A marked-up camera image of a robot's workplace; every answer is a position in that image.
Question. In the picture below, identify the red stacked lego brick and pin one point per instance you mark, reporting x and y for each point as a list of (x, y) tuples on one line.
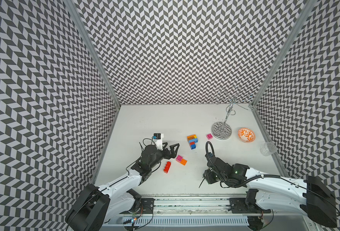
[(167, 167)]

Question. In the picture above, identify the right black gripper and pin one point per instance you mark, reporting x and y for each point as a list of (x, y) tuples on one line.
[(208, 178)]

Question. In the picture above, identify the silver metal jewelry stand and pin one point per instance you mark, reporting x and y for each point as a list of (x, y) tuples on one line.
[(221, 130)]

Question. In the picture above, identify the clear glass cup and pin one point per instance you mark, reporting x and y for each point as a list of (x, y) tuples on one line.
[(268, 148)]

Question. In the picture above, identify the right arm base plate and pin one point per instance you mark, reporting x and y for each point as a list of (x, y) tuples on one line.
[(239, 205)]

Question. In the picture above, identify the white ribbed cable duct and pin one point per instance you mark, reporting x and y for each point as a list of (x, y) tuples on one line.
[(189, 221)]

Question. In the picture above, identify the orange long lego brick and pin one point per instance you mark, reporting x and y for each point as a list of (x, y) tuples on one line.
[(183, 162)]

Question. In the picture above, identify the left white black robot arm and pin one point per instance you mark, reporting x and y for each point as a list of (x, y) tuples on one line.
[(96, 205)]

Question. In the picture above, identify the aluminium front rail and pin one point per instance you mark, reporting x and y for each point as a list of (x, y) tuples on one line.
[(214, 204)]

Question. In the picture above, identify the orange patterned small plate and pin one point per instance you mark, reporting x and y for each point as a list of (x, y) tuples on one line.
[(246, 135)]

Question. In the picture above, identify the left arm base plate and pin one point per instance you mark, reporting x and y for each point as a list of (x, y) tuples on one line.
[(142, 206)]

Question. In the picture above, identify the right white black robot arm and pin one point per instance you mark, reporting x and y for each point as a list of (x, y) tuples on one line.
[(309, 197)]

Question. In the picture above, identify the pink lego brick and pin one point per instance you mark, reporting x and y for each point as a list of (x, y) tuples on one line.
[(179, 158)]

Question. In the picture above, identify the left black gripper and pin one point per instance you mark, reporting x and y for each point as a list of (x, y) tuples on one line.
[(169, 156)]

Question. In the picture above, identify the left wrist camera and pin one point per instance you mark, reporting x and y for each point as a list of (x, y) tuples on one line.
[(158, 140)]

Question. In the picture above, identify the light blue lego plate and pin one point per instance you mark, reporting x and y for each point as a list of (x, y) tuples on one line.
[(195, 140)]

